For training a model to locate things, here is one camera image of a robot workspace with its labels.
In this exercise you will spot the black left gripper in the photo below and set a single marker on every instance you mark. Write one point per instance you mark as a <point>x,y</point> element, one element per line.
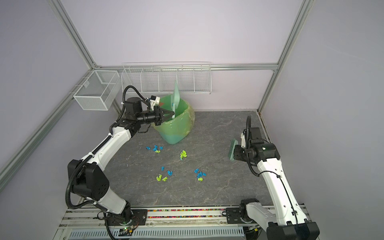
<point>159,115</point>

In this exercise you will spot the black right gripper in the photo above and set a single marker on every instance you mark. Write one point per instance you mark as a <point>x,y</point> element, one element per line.
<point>238,155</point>

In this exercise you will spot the mint green hand brush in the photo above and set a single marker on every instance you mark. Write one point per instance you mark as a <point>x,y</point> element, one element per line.
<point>231,152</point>

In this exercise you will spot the mint green dustpan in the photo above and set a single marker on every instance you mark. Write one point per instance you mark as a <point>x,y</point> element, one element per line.
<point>175,98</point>

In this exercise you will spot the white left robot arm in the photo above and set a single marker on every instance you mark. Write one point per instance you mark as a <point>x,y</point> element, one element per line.
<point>87,182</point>

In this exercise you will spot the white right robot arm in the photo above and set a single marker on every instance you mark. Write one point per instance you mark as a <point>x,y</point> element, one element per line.
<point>289,222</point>

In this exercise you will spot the blue green scraps near bin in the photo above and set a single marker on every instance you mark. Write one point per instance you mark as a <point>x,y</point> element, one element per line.
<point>156,149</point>

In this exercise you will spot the green lined trash bin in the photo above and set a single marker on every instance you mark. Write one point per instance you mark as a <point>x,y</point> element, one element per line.
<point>175,130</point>

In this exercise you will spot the lime green crumpled scrap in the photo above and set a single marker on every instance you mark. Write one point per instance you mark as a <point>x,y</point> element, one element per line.
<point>183,155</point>

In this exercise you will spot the blue scrap cluster centre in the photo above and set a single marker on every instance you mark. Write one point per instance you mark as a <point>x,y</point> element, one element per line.
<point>200,175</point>

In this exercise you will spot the lime green scrap pair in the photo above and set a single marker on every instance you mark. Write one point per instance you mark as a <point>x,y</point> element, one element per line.
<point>161,178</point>

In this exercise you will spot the small white mesh basket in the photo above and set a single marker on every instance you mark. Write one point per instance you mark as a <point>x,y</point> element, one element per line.
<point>98,91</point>

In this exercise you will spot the long white wire basket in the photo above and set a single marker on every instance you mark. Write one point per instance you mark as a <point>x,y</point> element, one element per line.
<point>161,77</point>

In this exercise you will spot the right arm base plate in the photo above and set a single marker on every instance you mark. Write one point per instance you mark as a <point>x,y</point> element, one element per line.
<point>234,215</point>

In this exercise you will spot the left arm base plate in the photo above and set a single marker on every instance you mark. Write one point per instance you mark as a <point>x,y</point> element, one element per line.
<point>137,217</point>

